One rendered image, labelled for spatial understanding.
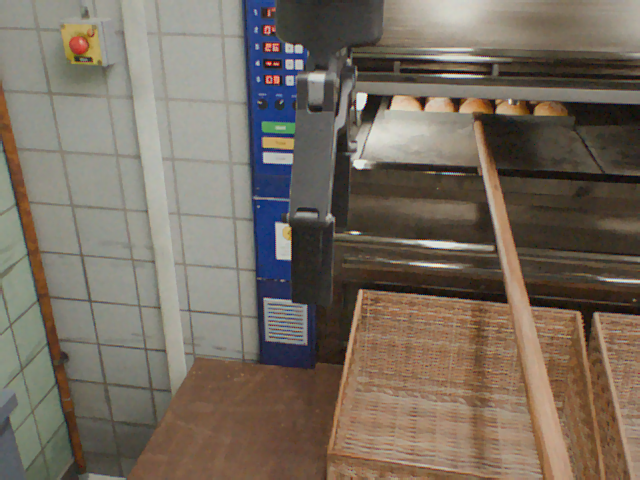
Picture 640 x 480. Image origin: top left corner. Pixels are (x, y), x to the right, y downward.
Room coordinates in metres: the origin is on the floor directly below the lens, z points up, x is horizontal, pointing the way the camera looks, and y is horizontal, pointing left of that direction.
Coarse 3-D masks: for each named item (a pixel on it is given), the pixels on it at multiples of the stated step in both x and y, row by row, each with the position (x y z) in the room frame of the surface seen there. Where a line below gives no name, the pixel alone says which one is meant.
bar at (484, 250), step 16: (336, 240) 1.11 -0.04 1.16; (352, 240) 1.11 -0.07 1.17; (368, 240) 1.10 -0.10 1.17; (384, 240) 1.10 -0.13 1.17; (400, 240) 1.10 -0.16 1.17; (416, 240) 1.09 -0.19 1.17; (432, 240) 1.09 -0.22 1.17; (448, 240) 1.09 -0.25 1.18; (480, 256) 1.07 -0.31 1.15; (496, 256) 1.06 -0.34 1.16; (528, 256) 1.05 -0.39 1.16; (544, 256) 1.04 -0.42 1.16; (560, 256) 1.04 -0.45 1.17; (576, 256) 1.04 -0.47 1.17; (592, 256) 1.03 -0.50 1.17; (608, 256) 1.03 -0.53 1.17; (624, 256) 1.03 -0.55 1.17
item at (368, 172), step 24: (360, 168) 1.48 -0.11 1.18; (384, 168) 1.48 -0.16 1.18; (408, 168) 1.48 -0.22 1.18; (432, 168) 1.48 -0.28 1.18; (456, 168) 1.48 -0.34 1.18; (480, 168) 1.48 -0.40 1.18; (504, 168) 1.47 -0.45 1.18; (528, 192) 1.41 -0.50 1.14; (552, 192) 1.40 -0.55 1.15; (576, 192) 1.39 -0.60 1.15; (600, 192) 1.38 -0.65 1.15; (624, 192) 1.37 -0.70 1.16
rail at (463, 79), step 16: (368, 80) 1.34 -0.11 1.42; (384, 80) 1.33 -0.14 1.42; (400, 80) 1.32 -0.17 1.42; (416, 80) 1.32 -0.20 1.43; (432, 80) 1.31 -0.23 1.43; (448, 80) 1.31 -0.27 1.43; (464, 80) 1.30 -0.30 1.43; (480, 80) 1.30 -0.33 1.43; (496, 80) 1.29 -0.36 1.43; (512, 80) 1.29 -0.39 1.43; (528, 80) 1.28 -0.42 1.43; (544, 80) 1.28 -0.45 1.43; (560, 80) 1.27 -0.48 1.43; (576, 80) 1.27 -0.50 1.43; (592, 80) 1.26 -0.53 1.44; (608, 80) 1.26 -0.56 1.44; (624, 80) 1.25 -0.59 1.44
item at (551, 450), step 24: (480, 144) 1.58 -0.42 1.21; (504, 216) 1.13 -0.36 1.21; (504, 240) 1.03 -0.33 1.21; (504, 264) 0.95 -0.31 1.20; (528, 312) 0.79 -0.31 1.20; (528, 336) 0.73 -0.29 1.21; (528, 360) 0.68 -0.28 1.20; (528, 384) 0.64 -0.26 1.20; (552, 408) 0.59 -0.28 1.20; (552, 432) 0.55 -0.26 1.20; (552, 456) 0.51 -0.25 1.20
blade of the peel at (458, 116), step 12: (384, 108) 1.94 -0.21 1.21; (492, 108) 2.02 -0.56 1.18; (432, 120) 1.89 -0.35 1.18; (444, 120) 1.89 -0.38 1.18; (456, 120) 1.88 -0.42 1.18; (468, 120) 1.88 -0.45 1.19; (492, 120) 1.87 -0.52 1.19; (504, 120) 1.86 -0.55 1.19; (516, 120) 1.86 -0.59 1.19; (528, 120) 1.85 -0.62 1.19; (540, 120) 1.85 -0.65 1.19; (552, 120) 1.84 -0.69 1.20; (564, 120) 1.83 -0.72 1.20
